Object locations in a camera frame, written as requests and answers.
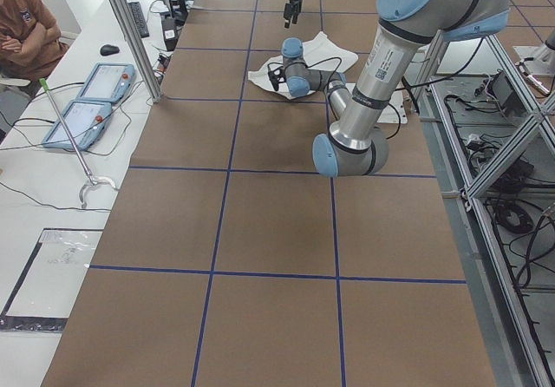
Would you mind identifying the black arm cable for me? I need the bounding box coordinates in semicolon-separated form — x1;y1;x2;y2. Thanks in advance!
303;56;417;140

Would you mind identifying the blue teach pendant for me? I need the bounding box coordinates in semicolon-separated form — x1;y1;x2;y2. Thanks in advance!
77;62;135;104
42;100;112;151

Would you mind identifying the black power adapter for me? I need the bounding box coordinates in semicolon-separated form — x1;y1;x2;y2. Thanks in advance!
161;16;179;51

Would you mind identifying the clear plastic bag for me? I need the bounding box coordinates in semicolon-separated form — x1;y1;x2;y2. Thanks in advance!
1;228;102;333

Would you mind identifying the black computer mouse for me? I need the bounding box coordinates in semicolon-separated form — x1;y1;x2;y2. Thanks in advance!
99;44;120;56

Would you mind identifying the aluminium frame post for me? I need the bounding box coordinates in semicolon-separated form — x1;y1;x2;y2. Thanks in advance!
108;0;161;103

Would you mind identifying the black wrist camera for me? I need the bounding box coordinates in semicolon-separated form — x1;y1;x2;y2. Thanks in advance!
268;66;285;92

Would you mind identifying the black keyboard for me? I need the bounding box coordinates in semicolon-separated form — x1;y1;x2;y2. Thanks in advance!
127;1;149;38

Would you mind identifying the metal reacher grabber stick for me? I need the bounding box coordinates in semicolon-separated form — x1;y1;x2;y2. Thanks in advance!
39;78;120;210

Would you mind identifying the person in brown shirt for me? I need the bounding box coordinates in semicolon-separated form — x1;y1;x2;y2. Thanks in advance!
1;0;69;82

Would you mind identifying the upper blue teach pendant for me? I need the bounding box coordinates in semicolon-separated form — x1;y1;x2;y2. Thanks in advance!
77;62;135;104

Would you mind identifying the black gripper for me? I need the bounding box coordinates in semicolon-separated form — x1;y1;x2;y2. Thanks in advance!
283;0;303;29

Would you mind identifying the lower blue teach pendant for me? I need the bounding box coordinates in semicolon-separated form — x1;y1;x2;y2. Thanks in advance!
42;100;112;151

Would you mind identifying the white long-sleeve printed shirt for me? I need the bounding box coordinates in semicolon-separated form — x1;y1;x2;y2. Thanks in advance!
248;31;358;100

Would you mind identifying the white central mounting column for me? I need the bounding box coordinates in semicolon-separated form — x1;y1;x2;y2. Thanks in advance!
377;91;408;125

